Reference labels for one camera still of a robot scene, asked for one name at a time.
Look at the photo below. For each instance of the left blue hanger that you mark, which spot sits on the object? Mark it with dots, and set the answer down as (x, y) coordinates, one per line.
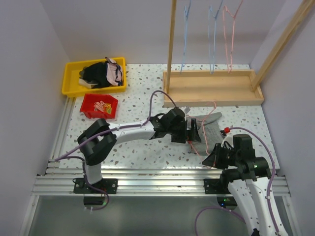
(186, 17)

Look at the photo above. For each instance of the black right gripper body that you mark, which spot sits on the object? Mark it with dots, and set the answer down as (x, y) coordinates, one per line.
(231, 158)

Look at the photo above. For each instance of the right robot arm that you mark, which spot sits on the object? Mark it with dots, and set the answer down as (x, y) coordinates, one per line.
(248, 179)

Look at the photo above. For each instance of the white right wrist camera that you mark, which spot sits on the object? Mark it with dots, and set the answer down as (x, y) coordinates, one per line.
(228, 138)

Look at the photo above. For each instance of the red plastic bin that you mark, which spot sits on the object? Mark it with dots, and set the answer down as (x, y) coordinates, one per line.
(87, 107)

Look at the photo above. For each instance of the grey knitted garment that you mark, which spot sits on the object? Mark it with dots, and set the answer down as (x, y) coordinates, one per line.
(212, 130)

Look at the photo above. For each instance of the yellow plastic tray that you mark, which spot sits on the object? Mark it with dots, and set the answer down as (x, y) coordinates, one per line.
(71, 87)

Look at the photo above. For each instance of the pink underwear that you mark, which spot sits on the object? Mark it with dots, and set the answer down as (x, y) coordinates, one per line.
(114, 73)

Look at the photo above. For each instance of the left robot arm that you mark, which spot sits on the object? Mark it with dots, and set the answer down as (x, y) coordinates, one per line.
(98, 140)

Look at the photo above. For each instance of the wooden hanger rack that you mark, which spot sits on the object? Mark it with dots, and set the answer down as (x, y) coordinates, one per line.
(230, 87)

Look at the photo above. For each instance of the clips in red bin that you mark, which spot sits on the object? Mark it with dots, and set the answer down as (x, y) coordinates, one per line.
(103, 107)

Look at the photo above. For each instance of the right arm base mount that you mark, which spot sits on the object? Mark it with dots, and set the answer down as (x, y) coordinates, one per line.
(214, 186)

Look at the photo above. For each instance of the right blue hanger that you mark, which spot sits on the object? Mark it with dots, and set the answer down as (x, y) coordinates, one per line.
(212, 29)

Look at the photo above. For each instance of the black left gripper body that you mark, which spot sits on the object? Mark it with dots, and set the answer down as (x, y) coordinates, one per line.
(178, 132)

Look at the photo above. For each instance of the pink wire hanger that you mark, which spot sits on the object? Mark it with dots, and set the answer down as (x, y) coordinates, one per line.
(229, 40)

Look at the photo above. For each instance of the black garment pile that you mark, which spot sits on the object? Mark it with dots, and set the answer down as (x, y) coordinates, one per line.
(94, 76)

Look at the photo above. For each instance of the aluminium mounting rail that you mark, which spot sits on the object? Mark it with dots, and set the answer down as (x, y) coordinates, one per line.
(132, 182)

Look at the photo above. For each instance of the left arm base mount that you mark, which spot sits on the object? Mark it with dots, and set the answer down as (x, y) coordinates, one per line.
(109, 185)

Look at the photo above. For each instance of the blue hanger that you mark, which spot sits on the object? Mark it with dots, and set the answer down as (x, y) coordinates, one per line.
(212, 29)
(186, 17)

